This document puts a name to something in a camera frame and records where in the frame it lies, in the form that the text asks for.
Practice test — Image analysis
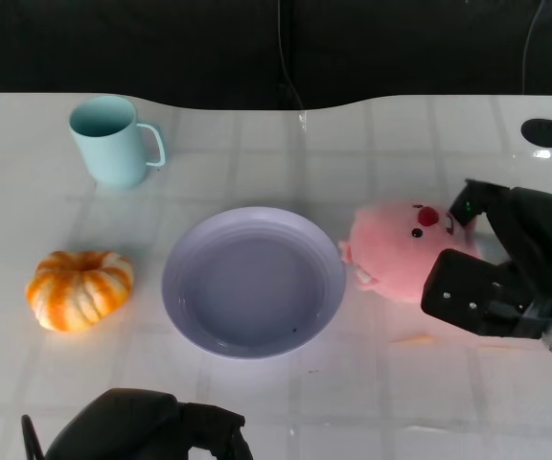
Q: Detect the black backdrop curtain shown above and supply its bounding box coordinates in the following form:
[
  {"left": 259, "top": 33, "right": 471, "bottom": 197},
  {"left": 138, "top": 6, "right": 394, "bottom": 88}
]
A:
[{"left": 0, "top": 0, "right": 552, "bottom": 112}]

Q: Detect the light blue mug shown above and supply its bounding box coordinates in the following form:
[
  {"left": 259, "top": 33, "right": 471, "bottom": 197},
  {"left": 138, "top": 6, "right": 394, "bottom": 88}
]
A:
[{"left": 68, "top": 95, "right": 167, "bottom": 189}]

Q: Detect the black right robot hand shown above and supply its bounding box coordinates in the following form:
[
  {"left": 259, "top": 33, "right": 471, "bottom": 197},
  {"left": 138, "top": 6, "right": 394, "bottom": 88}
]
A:
[{"left": 420, "top": 179, "right": 552, "bottom": 341}]

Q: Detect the lavender plate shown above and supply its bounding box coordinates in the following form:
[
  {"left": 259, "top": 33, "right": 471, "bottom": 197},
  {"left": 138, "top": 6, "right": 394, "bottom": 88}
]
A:
[{"left": 161, "top": 206, "right": 348, "bottom": 360}]

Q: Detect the orange white striped pumpkin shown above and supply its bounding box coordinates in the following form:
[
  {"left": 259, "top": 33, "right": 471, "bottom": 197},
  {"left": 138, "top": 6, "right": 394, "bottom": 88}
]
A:
[{"left": 25, "top": 249, "right": 135, "bottom": 334}]

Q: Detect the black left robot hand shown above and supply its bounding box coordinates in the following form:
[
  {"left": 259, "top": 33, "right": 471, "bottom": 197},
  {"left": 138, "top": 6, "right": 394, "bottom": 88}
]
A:
[{"left": 45, "top": 387, "right": 254, "bottom": 460}]

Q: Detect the thin black hanging cable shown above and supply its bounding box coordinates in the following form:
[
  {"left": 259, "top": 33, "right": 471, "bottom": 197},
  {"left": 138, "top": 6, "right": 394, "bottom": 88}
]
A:
[
  {"left": 277, "top": 0, "right": 307, "bottom": 114},
  {"left": 519, "top": 0, "right": 546, "bottom": 97}
]

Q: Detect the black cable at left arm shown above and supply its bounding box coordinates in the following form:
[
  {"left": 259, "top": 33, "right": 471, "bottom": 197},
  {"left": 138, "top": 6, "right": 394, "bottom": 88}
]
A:
[{"left": 20, "top": 414, "right": 47, "bottom": 460}]

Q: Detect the black desk grommet hole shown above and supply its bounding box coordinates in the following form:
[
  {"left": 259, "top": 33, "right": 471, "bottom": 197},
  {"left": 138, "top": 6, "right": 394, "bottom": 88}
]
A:
[{"left": 519, "top": 118, "right": 552, "bottom": 148}]

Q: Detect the pink plush doll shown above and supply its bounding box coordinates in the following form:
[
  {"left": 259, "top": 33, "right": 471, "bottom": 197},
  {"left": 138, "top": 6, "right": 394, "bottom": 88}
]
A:
[{"left": 336, "top": 199, "right": 482, "bottom": 304}]

